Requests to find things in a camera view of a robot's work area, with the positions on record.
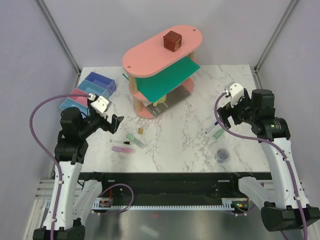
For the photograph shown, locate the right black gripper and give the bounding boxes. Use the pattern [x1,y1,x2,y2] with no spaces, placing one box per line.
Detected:
[217,91,259,130]

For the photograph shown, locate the blue capped white pen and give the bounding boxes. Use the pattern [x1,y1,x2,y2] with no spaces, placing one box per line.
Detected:
[205,121,219,134]

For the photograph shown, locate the green correction tape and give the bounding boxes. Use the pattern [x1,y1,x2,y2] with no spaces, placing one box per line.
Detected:
[212,128,225,140]

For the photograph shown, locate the yellow eraser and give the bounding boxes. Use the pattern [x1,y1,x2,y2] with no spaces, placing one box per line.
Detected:
[138,128,144,135]

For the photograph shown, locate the pink highlighter pen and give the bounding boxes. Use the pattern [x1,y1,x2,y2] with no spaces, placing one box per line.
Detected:
[111,146,136,154]

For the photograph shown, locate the green highlighter pen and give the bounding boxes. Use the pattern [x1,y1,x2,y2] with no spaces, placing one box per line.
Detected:
[126,133,146,150]

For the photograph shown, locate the pink drawer box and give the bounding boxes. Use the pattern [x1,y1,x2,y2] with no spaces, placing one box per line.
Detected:
[69,87,94,108]

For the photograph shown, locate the purple drawer box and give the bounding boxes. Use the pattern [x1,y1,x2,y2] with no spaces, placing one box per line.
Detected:
[85,71,117,97]

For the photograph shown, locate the teal blue drawer box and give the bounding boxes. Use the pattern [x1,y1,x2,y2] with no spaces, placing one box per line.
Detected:
[77,80,110,99]

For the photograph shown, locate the light blue drawer box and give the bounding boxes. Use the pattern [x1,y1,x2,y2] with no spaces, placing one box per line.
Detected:
[59,97,88,113]

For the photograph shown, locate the pink wooden tiered shelf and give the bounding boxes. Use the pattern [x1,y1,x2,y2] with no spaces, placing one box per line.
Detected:
[122,25,203,119]

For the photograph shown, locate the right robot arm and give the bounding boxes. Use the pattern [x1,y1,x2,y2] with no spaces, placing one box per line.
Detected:
[214,83,320,239]

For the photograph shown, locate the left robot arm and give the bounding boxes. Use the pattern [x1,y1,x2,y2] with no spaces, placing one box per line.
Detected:
[32,107,124,240]

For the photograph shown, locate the black tipped white marker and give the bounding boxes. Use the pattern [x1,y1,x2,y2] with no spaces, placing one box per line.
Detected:
[110,140,132,145]

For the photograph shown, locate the clear cup with bands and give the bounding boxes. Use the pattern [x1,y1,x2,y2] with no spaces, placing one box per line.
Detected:
[214,148,230,163]

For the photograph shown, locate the dark printed booklet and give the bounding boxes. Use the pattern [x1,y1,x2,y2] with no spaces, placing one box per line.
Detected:
[146,85,191,117]

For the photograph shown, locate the yellow-green mug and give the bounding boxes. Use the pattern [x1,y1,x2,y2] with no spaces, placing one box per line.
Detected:
[153,95,167,107]

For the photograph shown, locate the green cutting mat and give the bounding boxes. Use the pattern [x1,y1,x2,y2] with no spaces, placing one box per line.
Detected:
[135,56,200,103]

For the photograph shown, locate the brown cube box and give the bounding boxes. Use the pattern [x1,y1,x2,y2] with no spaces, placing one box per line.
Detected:
[163,30,182,52]

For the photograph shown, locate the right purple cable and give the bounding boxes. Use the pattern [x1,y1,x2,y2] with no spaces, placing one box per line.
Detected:
[214,92,309,240]

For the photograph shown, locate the purple cable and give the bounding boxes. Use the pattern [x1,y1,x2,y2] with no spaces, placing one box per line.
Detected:
[29,94,135,240]
[214,92,309,240]

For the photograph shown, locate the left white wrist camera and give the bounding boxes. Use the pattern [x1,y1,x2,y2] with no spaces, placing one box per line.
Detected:
[87,93,112,119]

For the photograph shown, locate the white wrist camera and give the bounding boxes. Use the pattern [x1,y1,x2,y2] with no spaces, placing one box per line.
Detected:
[87,93,112,119]
[224,81,245,108]

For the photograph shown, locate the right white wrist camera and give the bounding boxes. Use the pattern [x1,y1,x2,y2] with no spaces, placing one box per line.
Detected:
[224,81,245,108]

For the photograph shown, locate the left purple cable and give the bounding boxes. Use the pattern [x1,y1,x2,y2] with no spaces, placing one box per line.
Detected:
[29,94,135,240]

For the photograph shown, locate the white slotted cable duct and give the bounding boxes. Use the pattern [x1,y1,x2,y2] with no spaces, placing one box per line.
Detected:
[92,198,249,211]

